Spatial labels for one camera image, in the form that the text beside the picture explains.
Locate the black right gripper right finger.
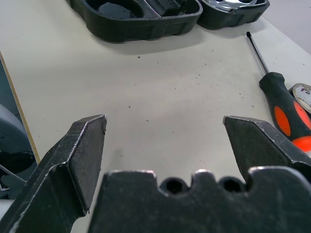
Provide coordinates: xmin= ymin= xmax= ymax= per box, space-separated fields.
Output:
xmin=222 ymin=115 xmax=311 ymax=182

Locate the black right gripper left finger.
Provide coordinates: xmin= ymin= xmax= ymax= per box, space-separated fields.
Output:
xmin=0 ymin=114 xmax=108 ymax=233

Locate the black orange handled screwdriver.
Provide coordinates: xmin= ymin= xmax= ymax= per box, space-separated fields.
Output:
xmin=246 ymin=31 xmax=311 ymax=153

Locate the black tape roll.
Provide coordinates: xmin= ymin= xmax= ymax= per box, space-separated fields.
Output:
xmin=288 ymin=83 xmax=311 ymax=113

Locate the black tool case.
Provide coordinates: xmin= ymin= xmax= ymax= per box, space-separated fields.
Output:
xmin=66 ymin=0 xmax=271 ymax=44

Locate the chrome head hammer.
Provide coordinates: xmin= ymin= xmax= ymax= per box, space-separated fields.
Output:
xmin=206 ymin=0 xmax=259 ymax=12

